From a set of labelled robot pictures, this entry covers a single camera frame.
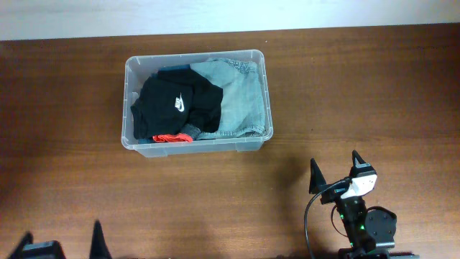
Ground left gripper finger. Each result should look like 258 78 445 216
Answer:
89 220 112 259
7 232 33 259

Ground clear plastic storage container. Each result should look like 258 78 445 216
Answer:
121 49 273 158

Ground blue denim jeans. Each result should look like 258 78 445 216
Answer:
138 64 190 144

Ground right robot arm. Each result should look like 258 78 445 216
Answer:
303 150 420 259

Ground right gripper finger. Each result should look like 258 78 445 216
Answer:
309 158 327 194
352 150 366 166

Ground light grey jeans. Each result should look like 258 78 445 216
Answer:
190 58 266 140

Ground black shorts red grey waistband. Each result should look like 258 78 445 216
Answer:
152 124 201 143

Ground black Nike garment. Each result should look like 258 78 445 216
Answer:
130 68 224 140

